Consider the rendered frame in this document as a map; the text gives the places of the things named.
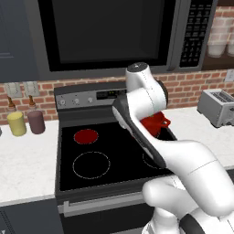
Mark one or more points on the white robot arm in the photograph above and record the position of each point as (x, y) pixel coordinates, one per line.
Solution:
(195, 170)

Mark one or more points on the grey stove knob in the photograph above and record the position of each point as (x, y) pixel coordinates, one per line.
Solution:
(61, 102)
(76, 101)
(90, 99)

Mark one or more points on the black and grey stove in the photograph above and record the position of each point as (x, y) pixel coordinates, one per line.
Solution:
(100, 170)

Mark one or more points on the red pot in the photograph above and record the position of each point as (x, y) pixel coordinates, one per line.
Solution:
(152, 123)

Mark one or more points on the mauve cylinder jar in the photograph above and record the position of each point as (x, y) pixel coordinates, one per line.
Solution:
(36, 122)

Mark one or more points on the black microwave oven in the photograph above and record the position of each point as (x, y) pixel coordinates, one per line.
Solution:
(109, 33)

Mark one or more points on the brown bottle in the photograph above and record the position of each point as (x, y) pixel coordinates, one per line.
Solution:
(11, 104)
(32, 102)

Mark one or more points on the yellow cylinder jar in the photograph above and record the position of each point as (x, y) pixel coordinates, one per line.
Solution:
(16, 124)

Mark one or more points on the silver toaster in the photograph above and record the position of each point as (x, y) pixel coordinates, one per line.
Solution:
(218, 106)

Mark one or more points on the brown wooden shelf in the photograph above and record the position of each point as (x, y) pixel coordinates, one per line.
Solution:
(213, 62)

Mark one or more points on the dark grey cupboard door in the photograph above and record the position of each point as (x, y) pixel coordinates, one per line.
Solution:
(15, 39)

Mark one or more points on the white cup stack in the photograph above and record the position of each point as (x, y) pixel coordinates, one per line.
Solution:
(217, 36)

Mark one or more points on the dark grey base cupboard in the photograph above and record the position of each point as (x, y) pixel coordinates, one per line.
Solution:
(30, 218)

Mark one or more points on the white wall outlet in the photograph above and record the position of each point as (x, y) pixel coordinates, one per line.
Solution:
(229, 76)

